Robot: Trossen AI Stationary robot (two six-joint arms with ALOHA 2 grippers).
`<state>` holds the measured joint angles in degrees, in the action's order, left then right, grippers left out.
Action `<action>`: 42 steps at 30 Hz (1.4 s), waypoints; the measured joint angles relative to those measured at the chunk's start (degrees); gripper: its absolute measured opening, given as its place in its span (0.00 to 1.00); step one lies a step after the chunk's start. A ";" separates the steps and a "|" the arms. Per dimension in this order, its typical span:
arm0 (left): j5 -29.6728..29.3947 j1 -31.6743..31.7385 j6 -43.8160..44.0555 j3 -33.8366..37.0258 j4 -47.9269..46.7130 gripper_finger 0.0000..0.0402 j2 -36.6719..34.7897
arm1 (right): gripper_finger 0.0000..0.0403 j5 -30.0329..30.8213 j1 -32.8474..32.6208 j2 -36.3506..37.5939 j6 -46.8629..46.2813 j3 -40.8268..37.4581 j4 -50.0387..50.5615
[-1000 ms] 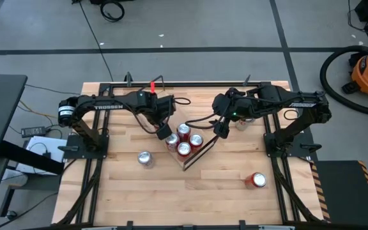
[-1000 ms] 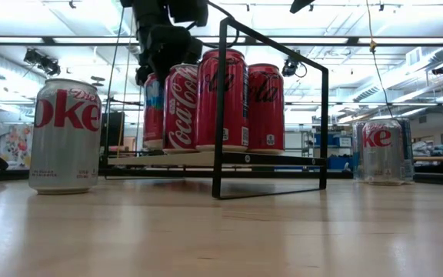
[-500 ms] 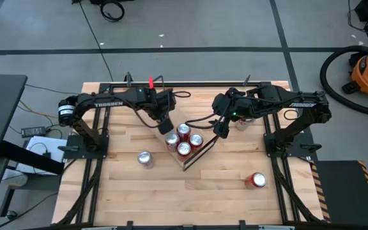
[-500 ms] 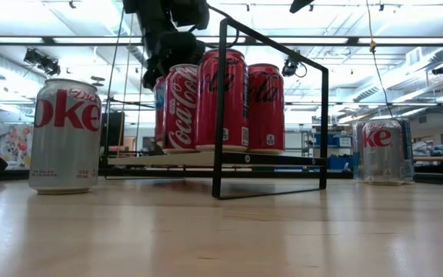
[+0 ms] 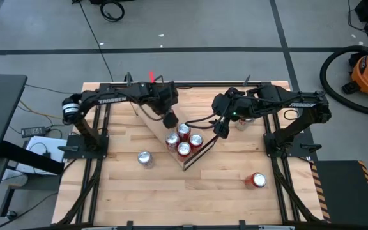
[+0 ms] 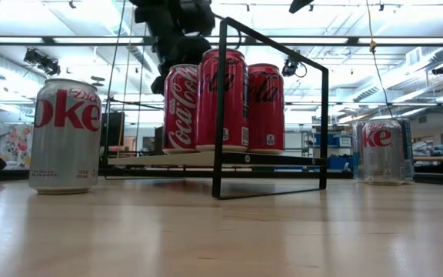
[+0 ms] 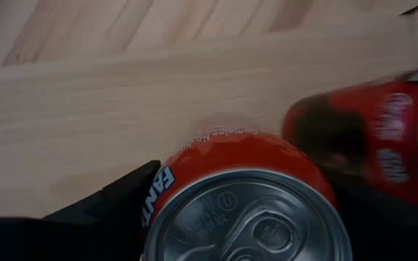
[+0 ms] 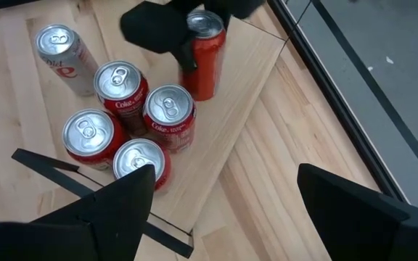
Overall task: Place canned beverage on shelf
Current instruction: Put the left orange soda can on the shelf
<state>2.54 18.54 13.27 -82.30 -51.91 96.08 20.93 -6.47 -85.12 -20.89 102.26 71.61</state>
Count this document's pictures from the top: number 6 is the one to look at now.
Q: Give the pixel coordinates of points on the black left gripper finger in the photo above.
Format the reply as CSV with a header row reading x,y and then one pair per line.
x,y
158,85

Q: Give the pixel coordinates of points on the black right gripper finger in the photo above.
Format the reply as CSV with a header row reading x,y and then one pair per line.
x,y
300,4

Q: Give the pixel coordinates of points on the red Coca-Cola classic can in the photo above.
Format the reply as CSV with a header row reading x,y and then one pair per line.
x,y
179,115

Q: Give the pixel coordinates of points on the red Coke Zero can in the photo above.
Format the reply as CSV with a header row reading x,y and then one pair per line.
x,y
266,123
237,115

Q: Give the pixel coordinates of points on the silver Diet Coke can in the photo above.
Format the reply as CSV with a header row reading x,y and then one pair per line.
x,y
383,161
65,154

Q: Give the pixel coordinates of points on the black monitor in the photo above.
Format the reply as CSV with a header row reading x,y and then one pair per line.
x,y
114,129

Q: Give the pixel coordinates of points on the black ceiling light cluster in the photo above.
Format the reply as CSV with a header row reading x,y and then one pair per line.
x,y
44,63

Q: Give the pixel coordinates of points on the black ceiling fixture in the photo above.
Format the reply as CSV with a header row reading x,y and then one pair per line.
x,y
440,69

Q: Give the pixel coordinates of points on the floral patterned cloth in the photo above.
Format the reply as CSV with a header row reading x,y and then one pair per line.
x,y
14,146

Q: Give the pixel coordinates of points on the blue storage bins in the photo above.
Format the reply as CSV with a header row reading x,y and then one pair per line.
x,y
338,163

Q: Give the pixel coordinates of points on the background wooden workbench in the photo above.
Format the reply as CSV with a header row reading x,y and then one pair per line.
x,y
437,158

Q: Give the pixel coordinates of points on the black ceiling camera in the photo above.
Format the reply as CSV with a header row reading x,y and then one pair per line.
x,y
290,68

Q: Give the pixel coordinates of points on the black aluminium table frame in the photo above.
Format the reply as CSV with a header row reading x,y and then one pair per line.
x,y
267,174

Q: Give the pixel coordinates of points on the wooden shelf with black frame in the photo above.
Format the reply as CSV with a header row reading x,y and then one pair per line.
x,y
283,159

